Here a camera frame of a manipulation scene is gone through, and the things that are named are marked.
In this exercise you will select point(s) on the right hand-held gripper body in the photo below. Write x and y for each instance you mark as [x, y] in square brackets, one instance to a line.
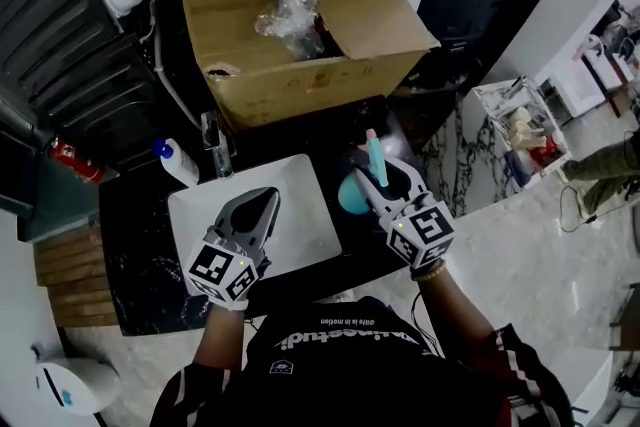
[422, 232]

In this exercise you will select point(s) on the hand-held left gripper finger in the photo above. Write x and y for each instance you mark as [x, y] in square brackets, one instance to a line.
[245, 204]
[271, 225]

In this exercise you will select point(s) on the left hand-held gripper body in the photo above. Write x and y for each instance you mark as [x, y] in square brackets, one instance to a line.
[220, 267]

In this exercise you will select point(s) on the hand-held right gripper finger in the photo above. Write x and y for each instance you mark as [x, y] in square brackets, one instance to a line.
[374, 197]
[412, 177]

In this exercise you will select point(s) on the person's left forearm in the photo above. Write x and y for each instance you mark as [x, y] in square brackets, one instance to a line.
[222, 335]

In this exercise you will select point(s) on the person's right forearm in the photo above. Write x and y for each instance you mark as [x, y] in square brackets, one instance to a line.
[450, 310]

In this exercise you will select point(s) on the white bottle blue cap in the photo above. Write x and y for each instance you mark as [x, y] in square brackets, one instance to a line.
[180, 165]

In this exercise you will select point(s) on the white rectangular sink basin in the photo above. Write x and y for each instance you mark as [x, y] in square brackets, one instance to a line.
[305, 220]

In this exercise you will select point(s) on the chrome faucet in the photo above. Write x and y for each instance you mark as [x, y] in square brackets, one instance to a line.
[218, 145]

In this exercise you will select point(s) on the white marble cabinet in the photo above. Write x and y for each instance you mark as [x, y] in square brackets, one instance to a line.
[480, 135]

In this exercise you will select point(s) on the black marble table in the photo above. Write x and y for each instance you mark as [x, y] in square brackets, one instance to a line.
[135, 235]

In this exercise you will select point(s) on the brown wooden steps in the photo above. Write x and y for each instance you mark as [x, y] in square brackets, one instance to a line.
[70, 275]

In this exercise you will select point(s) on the person's black printed shirt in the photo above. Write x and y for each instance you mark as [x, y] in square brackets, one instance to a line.
[350, 375]

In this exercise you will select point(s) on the red fire extinguisher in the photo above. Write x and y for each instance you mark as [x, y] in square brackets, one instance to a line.
[77, 161]

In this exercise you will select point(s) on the dark grey metal appliance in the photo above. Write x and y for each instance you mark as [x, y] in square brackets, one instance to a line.
[100, 105]

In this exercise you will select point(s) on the white rounded floor device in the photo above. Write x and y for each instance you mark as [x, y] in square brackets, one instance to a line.
[80, 382]

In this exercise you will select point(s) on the black cabinet counter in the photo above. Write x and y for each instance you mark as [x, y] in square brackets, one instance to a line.
[475, 5]

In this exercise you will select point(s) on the large cardboard box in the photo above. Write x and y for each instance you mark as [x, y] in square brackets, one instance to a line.
[225, 15]

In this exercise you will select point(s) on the white washbasin stand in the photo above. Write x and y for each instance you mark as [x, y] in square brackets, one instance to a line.
[585, 80]

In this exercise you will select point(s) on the crumpled clear plastic wrap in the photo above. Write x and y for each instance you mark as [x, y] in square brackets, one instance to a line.
[287, 5]

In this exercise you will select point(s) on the dark flat panel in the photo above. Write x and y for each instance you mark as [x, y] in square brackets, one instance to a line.
[15, 180]

